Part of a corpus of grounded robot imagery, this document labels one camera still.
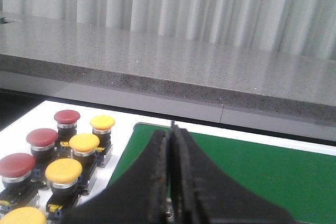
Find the yellow push button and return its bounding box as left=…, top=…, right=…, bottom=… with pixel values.
left=45, top=158, right=82, bottom=221
left=1, top=207, right=47, bottom=224
left=69, top=133, right=100, bottom=195
left=90, top=115, right=115, bottom=167

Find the white pleated curtain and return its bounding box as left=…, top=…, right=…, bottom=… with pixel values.
left=1, top=0, right=335, bottom=60

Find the red push button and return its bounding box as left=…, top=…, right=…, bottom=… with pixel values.
left=26, top=128, right=58, bottom=163
left=1, top=153, right=39, bottom=214
left=54, top=110, right=80, bottom=153

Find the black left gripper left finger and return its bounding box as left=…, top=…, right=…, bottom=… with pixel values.
left=60, top=130, right=168, bottom=223

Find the green conveyor belt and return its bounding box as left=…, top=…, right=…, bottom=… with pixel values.
left=111, top=123, right=335, bottom=223

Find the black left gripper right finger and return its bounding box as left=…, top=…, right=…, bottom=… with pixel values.
left=170, top=123, right=295, bottom=223

